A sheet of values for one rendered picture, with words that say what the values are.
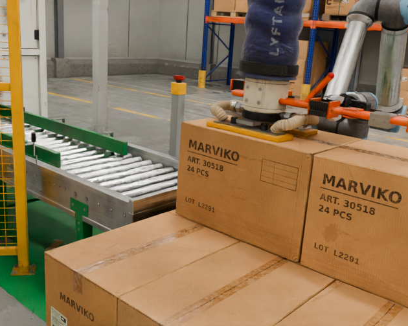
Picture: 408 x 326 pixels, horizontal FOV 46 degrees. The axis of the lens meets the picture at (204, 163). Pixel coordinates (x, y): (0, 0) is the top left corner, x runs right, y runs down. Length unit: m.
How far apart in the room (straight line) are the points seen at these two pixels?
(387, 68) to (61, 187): 1.65
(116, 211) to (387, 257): 1.14
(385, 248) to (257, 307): 0.43
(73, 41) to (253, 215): 11.00
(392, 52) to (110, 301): 1.61
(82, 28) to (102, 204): 10.63
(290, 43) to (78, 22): 10.98
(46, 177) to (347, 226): 1.55
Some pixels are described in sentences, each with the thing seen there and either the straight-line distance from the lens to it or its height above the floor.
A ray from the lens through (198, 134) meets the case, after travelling 1.92.
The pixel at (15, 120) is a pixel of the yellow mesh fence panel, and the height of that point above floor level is 0.83.
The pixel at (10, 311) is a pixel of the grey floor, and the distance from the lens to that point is 2.52.
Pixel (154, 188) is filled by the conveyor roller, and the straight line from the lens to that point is 2.44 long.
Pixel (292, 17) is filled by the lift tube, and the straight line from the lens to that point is 1.83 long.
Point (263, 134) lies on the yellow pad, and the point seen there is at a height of 0.97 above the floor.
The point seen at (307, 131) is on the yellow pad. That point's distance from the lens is 1.91.
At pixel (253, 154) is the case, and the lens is 1.76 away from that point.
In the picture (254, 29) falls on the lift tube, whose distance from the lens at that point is 1.84.
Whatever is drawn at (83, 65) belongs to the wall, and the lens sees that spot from 12.58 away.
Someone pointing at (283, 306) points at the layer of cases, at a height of 0.54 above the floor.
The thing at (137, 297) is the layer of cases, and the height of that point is 0.54.
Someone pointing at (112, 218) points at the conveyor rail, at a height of 0.48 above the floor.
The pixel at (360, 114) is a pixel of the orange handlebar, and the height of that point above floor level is 1.08.
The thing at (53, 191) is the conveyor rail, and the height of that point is 0.48.
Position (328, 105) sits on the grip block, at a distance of 1.75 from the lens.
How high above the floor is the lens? 1.32
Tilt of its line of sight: 15 degrees down
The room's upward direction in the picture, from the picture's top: 4 degrees clockwise
